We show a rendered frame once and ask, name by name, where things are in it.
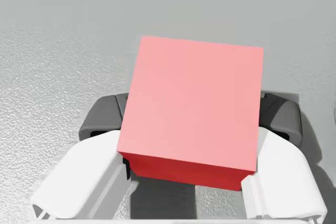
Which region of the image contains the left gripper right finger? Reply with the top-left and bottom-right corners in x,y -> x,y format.
240,91 -> 329,221

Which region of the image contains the pink cube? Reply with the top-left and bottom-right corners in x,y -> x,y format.
117,35 -> 264,192

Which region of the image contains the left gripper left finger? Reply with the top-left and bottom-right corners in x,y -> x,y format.
31,93 -> 132,221

